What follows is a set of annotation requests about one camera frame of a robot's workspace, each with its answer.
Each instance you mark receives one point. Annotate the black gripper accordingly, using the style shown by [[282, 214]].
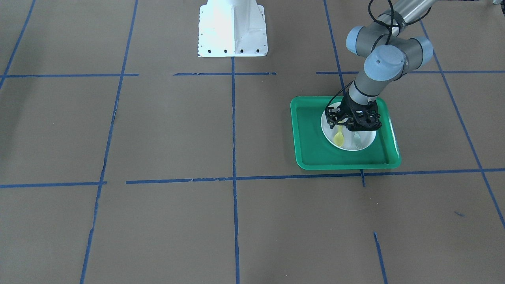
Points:
[[347, 108]]

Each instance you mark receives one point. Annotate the yellow plastic spoon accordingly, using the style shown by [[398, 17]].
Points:
[[338, 138]]

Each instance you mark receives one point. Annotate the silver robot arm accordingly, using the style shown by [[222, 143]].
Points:
[[388, 57]]

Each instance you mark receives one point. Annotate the pale green plastic fork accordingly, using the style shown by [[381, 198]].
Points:
[[357, 141]]

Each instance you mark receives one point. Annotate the white round plate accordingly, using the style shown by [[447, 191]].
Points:
[[367, 137]]

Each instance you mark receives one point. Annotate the green plastic tray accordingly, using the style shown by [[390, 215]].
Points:
[[314, 140]]

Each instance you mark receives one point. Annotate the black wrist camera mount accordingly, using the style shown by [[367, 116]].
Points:
[[335, 116]]

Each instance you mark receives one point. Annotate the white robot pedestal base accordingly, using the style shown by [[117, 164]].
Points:
[[228, 28]]

